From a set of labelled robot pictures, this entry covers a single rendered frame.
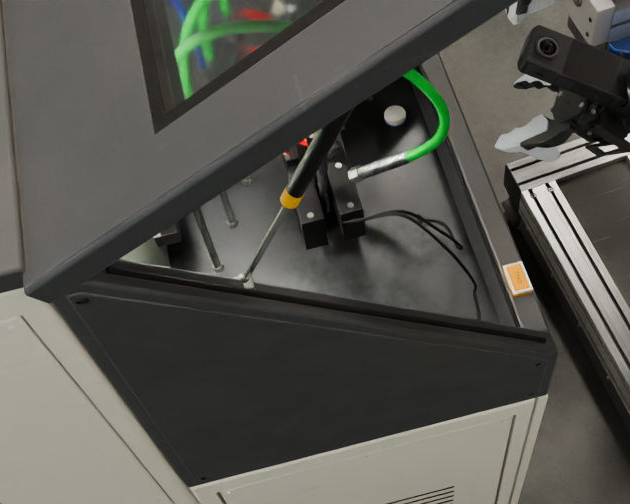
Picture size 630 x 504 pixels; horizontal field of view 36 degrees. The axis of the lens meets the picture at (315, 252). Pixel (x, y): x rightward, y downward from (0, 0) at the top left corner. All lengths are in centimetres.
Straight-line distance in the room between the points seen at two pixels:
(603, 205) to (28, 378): 165
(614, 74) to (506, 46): 200
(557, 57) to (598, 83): 5
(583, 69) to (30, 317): 60
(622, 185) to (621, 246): 17
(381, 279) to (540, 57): 70
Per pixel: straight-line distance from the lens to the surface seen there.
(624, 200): 247
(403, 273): 162
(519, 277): 147
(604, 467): 240
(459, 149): 161
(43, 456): 135
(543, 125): 108
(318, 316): 112
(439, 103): 119
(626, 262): 239
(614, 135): 106
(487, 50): 300
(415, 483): 182
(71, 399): 120
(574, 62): 101
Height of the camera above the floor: 225
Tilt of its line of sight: 60 degrees down
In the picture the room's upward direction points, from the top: 11 degrees counter-clockwise
